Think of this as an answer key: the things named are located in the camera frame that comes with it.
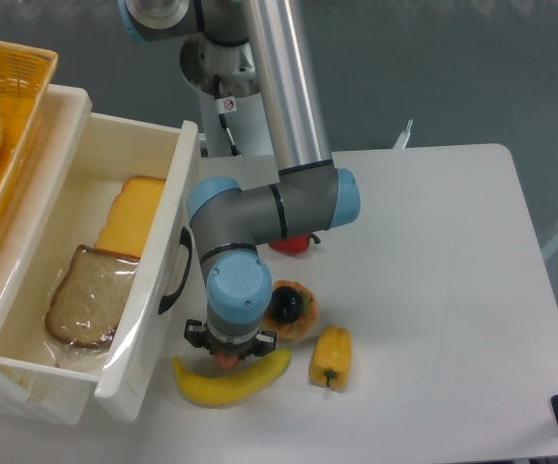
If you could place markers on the brown bread slice in wrap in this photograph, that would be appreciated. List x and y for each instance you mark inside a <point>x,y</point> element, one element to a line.
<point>86,307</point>

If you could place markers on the white plastic drawer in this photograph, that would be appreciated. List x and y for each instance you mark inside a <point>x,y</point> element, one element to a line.
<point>78,161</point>

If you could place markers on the yellow bell pepper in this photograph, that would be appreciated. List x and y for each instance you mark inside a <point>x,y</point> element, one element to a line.
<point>330,363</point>

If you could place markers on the white drawer cabinet housing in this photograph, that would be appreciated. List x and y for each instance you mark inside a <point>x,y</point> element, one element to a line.
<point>42,396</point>

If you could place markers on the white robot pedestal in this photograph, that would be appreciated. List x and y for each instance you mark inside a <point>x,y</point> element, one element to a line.
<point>232,111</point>

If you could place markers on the yellow banana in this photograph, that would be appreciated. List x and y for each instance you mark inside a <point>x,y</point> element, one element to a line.
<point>222,391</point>

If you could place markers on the brown egg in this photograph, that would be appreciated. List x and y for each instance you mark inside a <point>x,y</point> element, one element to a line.
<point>226,362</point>

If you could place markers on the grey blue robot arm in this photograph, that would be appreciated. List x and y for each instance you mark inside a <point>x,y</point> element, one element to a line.
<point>228,222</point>

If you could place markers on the red bell pepper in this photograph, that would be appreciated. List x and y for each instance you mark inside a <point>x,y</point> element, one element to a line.
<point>295,245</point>

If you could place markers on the toy pizza with olive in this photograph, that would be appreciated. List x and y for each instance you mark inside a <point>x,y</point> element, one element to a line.
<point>292,311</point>

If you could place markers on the black drawer handle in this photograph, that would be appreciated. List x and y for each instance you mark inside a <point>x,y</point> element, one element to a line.
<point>182,271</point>

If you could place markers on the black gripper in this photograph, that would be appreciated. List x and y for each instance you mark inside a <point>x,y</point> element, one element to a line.
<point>205,336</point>

